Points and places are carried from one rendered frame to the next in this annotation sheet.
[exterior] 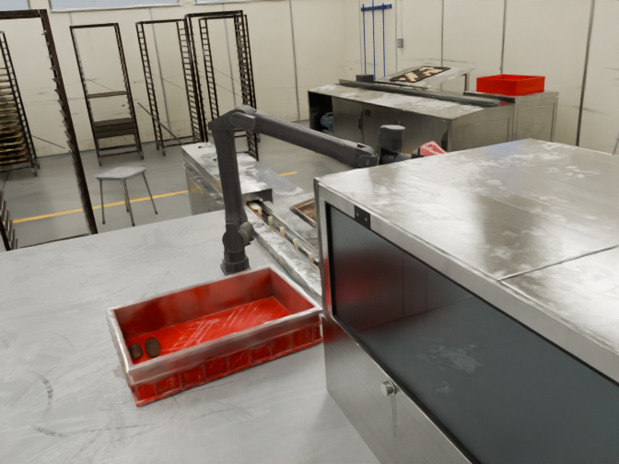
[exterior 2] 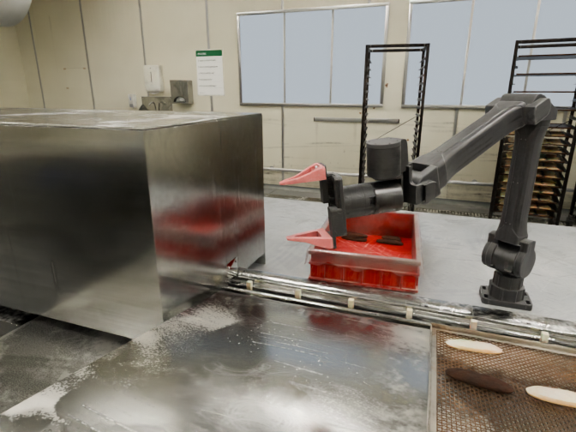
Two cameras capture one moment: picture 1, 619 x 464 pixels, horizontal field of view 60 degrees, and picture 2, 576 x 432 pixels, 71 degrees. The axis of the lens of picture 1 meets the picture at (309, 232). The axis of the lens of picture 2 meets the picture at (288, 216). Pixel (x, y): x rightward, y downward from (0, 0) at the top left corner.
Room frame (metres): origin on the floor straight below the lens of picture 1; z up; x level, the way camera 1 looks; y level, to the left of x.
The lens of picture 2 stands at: (1.83, -0.88, 1.37)
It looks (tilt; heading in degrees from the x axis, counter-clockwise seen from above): 17 degrees down; 132
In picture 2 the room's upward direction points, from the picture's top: straight up
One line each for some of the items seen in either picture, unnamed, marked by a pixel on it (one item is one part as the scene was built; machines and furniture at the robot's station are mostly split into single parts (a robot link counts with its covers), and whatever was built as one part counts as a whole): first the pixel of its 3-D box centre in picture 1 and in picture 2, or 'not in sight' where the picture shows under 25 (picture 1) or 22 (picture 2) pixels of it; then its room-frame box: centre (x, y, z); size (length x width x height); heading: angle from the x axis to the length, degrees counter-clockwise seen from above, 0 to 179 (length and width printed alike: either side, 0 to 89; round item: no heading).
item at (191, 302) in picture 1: (214, 324); (369, 242); (1.19, 0.26, 0.88); 0.49 x 0.34 x 0.10; 116
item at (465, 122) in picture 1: (412, 121); not in sight; (5.82, -1.21, 0.51); 3.00 x 1.26 x 1.03; 21
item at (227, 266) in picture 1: (235, 261); (507, 286); (1.62, 0.25, 0.86); 0.12 x 0.09 x 0.08; 21
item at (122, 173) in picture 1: (125, 195); not in sight; (4.75, 1.66, 0.23); 0.36 x 0.36 x 0.46; 67
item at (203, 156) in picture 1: (218, 168); not in sight; (2.79, 0.46, 0.89); 1.25 x 0.18 x 0.09; 21
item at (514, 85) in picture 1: (509, 84); not in sight; (5.04, -1.95, 0.94); 0.51 x 0.36 x 0.13; 25
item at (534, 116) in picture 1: (506, 137); not in sight; (5.04, -1.95, 0.44); 0.70 x 0.55 x 0.87; 21
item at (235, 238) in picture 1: (239, 180); (514, 189); (1.61, 0.21, 1.13); 0.14 x 0.10 x 0.45; 77
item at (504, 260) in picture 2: (239, 238); (509, 262); (1.62, 0.23, 0.94); 0.09 x 0.05 x 0.10; 77
